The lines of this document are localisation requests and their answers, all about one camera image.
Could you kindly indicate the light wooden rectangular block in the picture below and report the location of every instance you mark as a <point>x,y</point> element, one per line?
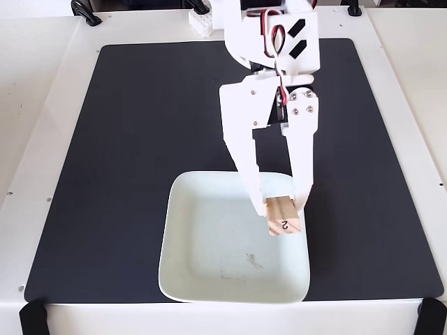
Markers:
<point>283,218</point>

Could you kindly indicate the black table clamp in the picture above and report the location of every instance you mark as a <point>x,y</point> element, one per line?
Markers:
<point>199,4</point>
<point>353,7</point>
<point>85,12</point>

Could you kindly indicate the black rubber mat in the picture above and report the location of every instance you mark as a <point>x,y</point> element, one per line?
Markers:
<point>139,139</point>

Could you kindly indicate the white square ceramic plate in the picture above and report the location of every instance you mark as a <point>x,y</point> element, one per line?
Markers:
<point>216,251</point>

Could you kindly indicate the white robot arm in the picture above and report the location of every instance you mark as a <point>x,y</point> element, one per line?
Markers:
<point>251,38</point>

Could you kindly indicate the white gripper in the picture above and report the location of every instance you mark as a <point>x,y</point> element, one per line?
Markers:
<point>244,105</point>

